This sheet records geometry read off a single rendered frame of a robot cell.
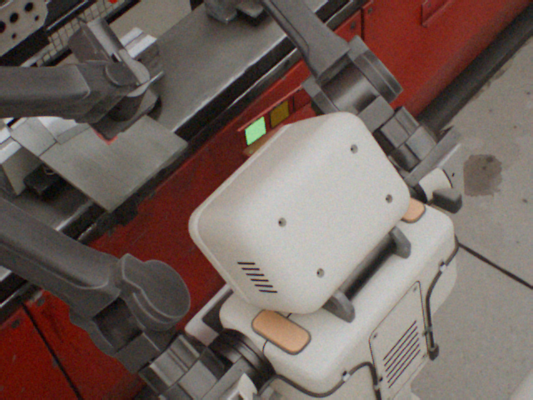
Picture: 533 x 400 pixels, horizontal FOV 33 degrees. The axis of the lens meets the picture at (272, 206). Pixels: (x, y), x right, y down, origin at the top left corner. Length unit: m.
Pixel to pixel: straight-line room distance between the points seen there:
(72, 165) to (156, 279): 0.55
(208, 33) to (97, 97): 0.71
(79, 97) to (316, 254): 0.40
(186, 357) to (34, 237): 0.22
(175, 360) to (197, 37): 0.99
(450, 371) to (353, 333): 1.37
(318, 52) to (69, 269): 0.46
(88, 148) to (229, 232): 0.64
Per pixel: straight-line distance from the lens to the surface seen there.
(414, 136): 1.21
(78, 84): 1.21
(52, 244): 1.01
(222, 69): 1.82
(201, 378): 1.04
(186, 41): 1.90
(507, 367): 2.43
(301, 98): 1.84
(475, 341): 2.45
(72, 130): 1.59
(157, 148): 1.54
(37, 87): 1.16
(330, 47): 1.24
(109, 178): 1.52
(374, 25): 2.16
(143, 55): 1.77
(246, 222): 0.95
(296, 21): 1.25
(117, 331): 1.06
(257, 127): 1.79
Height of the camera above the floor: 2.15
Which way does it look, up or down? 53 degrees down
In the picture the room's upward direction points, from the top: 8 degrees counter-clockwise
